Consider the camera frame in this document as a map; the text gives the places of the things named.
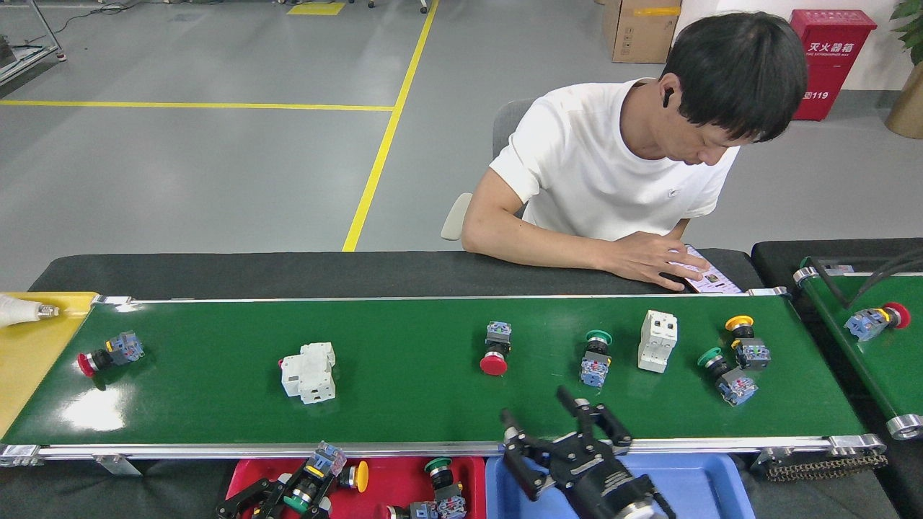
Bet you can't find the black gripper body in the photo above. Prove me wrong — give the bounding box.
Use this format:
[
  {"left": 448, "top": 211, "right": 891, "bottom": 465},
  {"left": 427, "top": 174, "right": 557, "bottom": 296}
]
[{"left": 554, "top": 448, "right": 676, "bottom": 519}]

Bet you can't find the white circuit breaker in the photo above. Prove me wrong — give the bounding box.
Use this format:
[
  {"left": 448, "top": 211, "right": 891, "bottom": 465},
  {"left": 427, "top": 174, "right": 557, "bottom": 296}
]
[
  {"left": 637, "top": 310, "right": 679, "bottom": 374},
  {"left": 278, "top": 342, "right": 337, "bottom": 405}
]

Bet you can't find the green conveyor belt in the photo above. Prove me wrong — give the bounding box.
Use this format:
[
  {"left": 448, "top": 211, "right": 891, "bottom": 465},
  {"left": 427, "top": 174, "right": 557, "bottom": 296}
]
[
  {"left": 0, "top": 292, "right": 888, "bottom": 466},
  {"left": 793, "top": 256, "right": 923, "bottom": 440}
]

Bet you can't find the yellow tray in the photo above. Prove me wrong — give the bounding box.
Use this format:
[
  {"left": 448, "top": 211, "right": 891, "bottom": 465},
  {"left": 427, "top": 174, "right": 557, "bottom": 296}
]
[{"left": 0, "top": 291, "right": 100, "bottom": 437}]

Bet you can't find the person's right hand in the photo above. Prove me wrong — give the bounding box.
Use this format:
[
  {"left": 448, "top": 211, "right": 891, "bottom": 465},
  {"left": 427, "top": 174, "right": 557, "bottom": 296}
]
[{"left": 602, "top": 231, "right": 711, "bottom": 293}]

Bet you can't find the red plastic bin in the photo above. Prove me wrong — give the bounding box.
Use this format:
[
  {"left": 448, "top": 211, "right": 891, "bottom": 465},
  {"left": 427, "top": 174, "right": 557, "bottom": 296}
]
[{"left": 225, "top": 456, "right": 486, "bottom": 519}]

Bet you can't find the blue plastic bin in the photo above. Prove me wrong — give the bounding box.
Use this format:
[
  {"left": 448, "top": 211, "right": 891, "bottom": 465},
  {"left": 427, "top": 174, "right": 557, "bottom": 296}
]
[{"left": 485, "top": 454, "right": 756, "bottom": 519}]

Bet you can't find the smartphone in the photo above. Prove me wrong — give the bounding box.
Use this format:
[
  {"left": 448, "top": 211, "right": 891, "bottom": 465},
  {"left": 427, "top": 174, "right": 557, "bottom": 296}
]
[{"left": 678, "top": 245, "right": 743, "bottom": 295}]

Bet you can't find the person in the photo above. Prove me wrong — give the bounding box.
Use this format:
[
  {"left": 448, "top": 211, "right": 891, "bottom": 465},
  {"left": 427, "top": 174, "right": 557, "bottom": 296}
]
[{"left": 461, "top": 11, "right": 808, "bottom": 293}]

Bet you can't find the white light bulb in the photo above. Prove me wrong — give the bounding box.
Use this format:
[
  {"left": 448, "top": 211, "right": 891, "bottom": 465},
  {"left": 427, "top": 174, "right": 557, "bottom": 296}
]
[{"left": 0, "top": 294, "right": 60, "bottom": 329}]

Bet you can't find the grey office chair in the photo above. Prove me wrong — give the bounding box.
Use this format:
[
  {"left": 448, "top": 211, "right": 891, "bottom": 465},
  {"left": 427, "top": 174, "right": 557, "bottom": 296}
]
[{"left": 441, "top": 97, "right": 538, "bottom": 242}]

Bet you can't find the cardboard box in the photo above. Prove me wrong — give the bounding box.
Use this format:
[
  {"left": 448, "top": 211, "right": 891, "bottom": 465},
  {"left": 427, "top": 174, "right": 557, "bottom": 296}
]
[{"left": 602, "top": 0, "right": 682, "bottom": 64}]

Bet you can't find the potted plant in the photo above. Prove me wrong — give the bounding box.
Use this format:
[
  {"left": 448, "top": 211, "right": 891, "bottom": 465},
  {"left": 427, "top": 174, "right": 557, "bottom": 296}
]
[{"left": 886, "top": 0, "right": 923, "bottom": 139}]

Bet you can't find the red fire extinguisher box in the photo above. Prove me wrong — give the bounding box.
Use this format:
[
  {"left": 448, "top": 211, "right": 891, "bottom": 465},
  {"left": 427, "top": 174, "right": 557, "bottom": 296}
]
[{"left": 790, "top": 9, "right": 878, "bottom": 121}]

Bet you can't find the metal cart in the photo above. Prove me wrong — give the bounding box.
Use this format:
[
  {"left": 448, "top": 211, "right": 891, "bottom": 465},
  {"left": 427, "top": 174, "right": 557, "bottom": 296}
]
[{"left": 0, "top": 0, "right": 67, "bottom": 86}]

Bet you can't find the conveyor drive chain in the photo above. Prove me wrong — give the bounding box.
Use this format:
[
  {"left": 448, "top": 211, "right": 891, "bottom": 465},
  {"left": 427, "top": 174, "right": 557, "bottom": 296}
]
[{"left": 754, "top": 448, "right": 888, "bottom": 482}]

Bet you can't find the black cable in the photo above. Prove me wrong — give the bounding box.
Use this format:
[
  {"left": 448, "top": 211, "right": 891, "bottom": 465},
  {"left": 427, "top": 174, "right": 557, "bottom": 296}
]
[{"left": 804, "top": 249, "right": 923, "bottom": 309}]

